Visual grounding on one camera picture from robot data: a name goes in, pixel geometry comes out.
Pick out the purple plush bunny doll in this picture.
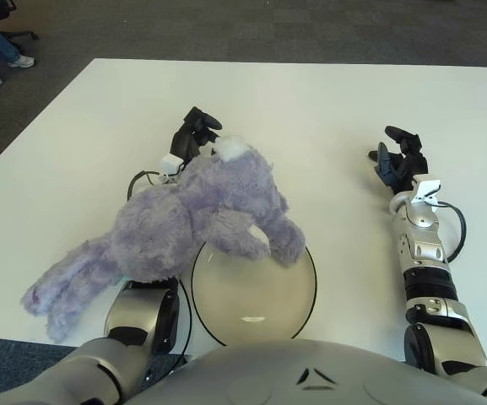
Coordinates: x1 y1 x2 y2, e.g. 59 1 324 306
19 134 307 345

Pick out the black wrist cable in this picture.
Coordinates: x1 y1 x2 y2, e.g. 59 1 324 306
125 170 172 203
430 201 468 263

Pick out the white plate with black rim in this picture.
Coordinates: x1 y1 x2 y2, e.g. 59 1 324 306
191 240 318 343

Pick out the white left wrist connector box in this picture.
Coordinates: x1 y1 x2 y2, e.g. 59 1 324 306
160 154 185 176

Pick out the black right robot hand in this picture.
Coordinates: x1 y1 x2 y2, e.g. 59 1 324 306
367 125 430 196

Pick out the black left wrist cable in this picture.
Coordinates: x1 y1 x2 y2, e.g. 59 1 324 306
125 170 172 203

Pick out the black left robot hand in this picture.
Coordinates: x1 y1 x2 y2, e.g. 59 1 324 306
170 106 224 165

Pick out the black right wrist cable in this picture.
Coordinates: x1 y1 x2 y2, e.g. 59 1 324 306
430 201 468 263

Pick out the white right wrist connector box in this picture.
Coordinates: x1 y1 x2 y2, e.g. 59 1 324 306
409 173 442 208

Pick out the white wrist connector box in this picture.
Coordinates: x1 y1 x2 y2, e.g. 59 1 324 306
409 173 442 208
160 154 185 176

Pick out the grey robot torso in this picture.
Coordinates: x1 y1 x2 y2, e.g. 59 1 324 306
0 337 487 405

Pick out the seated person in jeans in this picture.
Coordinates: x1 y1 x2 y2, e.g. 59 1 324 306
0 0 41 60

